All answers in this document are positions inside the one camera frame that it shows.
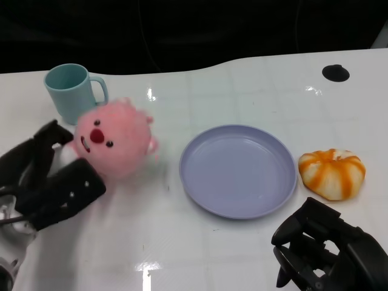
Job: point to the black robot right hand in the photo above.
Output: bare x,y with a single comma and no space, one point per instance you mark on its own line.
357,257

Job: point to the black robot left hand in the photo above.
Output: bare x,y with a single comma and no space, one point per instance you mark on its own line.
60,191

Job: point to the pink plush doll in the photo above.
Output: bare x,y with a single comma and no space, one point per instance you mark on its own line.
121,139

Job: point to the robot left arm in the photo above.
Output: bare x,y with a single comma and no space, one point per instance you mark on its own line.
9,219

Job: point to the purple plastic plate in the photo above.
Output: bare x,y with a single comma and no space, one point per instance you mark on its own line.
239,172

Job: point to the orange striped bun toy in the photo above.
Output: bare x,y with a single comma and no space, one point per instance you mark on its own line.
330,175

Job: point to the teal plastic cup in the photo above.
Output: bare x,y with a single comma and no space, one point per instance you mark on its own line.
68,97

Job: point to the black table grommet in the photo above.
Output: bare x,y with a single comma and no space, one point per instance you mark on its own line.
335,73

